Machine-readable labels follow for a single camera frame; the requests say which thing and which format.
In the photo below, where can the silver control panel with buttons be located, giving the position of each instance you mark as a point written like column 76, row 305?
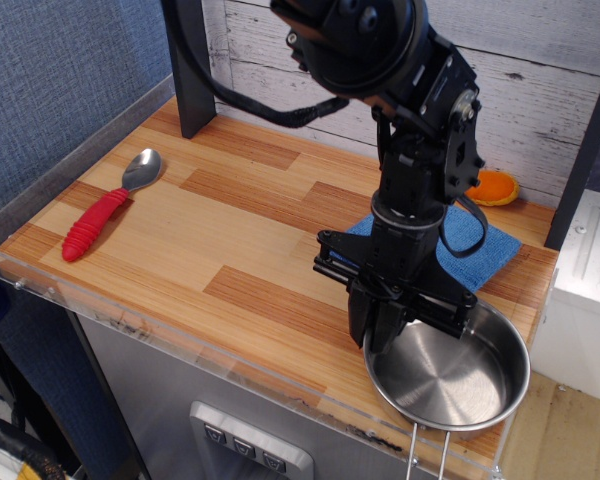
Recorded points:
column 231, row 448

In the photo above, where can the blue folded cloth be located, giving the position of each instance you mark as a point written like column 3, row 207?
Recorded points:
column 448, row 254

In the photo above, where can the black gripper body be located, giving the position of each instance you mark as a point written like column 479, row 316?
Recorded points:
column 449, row 318

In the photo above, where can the stainless steel pot with handle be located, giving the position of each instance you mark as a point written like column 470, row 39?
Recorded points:
column 448, row 388

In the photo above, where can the red handled metal spoon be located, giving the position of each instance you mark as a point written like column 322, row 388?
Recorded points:
column 142, row 171

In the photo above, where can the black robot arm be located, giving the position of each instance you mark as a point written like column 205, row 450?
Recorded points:
column 424, row 100

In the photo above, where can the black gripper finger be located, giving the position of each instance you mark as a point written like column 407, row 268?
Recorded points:
column 362, row 314
column 389, row 320

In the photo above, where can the clear acrylic edge guard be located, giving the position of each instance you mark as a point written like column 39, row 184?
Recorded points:
column 276, row 359

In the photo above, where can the orange plush fish toy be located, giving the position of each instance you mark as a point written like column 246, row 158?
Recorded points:
column 495, row 188

